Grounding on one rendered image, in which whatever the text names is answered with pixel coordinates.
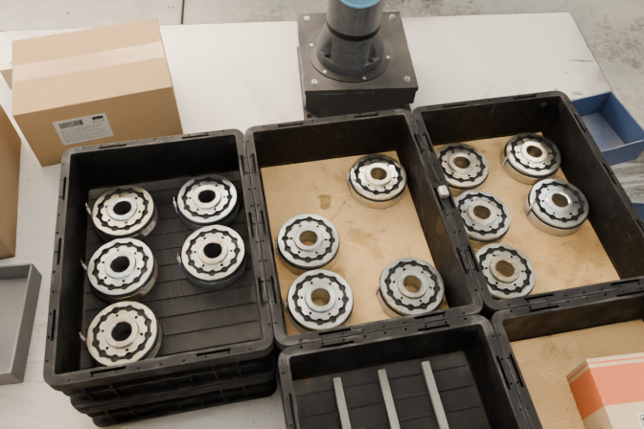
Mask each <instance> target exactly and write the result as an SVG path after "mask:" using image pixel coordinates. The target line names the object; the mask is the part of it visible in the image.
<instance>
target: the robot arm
mask: <svg viewBox="0 0 644 429"><path fill-rule="evenodd" d="M383 5H384V0H328V6H327V19H326V23H325V25H324V27H323V29H322V31H321V33H320V35H319V36H318V38H317V42H316V55H317V57H318V59H319V61H320V62H321V63H322V64H323V65H324V66H325V67H326V68H328V69H329V70H331V71H333V72H335V73H338V74H341V75H346V76H358V75H363V74H367V73H369V72H371V71H373V70H374V69H376V68H377V67H378V66H379V65H380V63H381V61H382V56H383V50H384V48H383V42H382V37H381V33H380V21H381V17H382V11H383Z"/></svg>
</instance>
